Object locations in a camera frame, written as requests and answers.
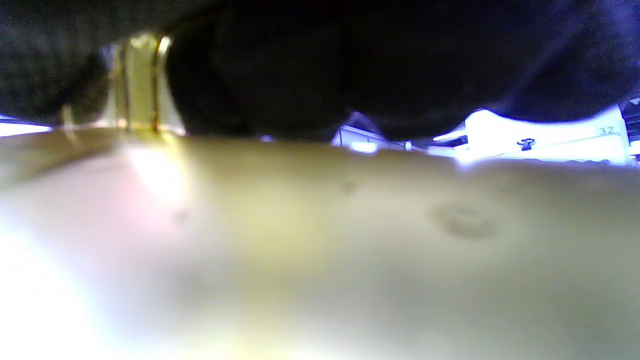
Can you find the yellow transparent kettle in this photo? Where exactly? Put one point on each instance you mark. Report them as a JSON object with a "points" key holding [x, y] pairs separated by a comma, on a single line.
{"points": [[140, 85]]}

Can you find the person's right hand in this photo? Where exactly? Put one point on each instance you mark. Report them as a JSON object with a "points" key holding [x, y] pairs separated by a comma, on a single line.
{"points": [[350, 60]]}

